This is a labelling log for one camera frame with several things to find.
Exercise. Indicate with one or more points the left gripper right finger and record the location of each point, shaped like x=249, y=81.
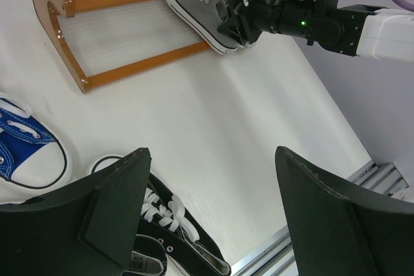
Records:
x=339, y=228

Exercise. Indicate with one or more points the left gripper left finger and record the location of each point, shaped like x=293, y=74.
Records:
x=85, y=228

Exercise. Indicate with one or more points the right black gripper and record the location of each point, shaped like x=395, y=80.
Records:
x=307, y=19

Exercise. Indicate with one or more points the grey sneaker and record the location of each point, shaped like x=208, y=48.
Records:
x=234, y=23
x=205, y=17

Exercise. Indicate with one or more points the blue sneaker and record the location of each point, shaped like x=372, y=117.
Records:
x=34, y=160

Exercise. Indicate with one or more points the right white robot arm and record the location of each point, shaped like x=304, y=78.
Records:
x=356, y=30

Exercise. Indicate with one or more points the orange wooden shoe shelf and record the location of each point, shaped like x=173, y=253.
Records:
x=102, y=41

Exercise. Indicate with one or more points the black sneaker right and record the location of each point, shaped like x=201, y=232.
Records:
x=148, y=258

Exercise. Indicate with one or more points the black sneaker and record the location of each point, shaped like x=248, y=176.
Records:
x=148, y=258
x=188, y=246

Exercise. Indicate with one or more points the black sneaker left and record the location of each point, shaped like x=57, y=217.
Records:
x=188, y=246

